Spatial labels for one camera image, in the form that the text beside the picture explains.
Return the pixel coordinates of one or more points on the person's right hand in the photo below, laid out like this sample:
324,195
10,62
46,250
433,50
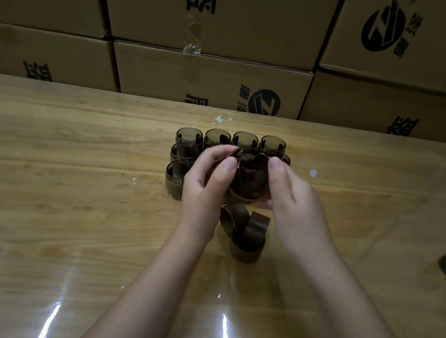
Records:
299,221

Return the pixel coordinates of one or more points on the person's left hand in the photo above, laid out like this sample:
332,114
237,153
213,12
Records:
200,205

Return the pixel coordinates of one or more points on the smoky tinted glass cup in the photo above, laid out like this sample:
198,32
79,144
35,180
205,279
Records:
176,170
284,158
190,133
250,183
245,137
273,142
183,151
218,134

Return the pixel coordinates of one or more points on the pile of brown sleeve rings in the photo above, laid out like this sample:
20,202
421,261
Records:
255,231

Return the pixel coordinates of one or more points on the person's left forearm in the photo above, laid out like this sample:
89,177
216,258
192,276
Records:
142,306

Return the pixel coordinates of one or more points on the person's right forearm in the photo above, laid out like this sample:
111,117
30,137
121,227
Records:
365,337

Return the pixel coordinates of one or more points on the white paper scrap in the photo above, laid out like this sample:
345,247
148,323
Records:
219,119

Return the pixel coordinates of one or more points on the stack of brown cardboard boxes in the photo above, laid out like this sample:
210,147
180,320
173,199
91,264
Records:
207,80

